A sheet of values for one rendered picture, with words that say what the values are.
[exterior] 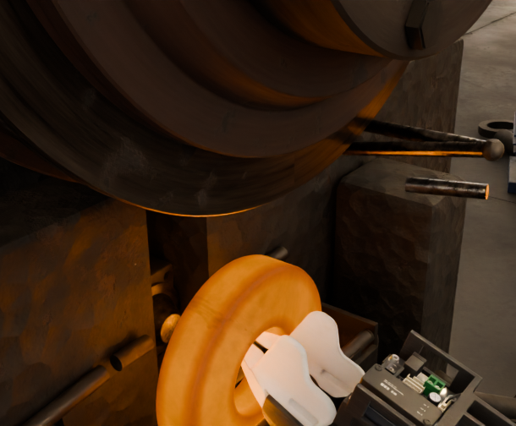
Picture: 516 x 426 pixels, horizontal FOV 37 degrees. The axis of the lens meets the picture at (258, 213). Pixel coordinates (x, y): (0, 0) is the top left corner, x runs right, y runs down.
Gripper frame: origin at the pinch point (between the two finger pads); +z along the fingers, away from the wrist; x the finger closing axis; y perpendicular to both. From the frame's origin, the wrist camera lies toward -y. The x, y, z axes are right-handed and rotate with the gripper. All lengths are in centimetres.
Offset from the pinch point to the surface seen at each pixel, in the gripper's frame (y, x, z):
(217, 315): 5.4, 4.2, 1.0
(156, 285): -1.0, -0.4, 9.4
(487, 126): -95, -261, 54
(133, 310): 1.6, 5.0, 7.0
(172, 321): -2.6, 0.0, 6.9
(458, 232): 1.6, -25.2, -4.0
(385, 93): 17.0, -10.8, 1.7
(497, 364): -76, -112, -7
